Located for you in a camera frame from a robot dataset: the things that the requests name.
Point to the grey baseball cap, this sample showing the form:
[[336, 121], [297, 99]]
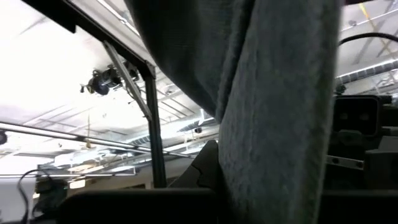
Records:
[[273, 109]]

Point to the overhead camera on frame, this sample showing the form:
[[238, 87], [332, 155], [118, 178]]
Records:
[[104, 82]]

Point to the black aluminium frame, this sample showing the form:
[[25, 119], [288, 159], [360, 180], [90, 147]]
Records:
[[155, 140]]

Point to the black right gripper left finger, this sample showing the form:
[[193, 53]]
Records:
[[202, 168]]

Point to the silver ceiling duct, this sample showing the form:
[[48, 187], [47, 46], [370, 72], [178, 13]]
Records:
[[367, 72]]

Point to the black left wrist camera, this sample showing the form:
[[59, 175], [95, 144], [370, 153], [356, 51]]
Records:
[[356, 115]]

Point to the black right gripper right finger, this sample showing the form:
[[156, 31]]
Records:
[[357, 208]]

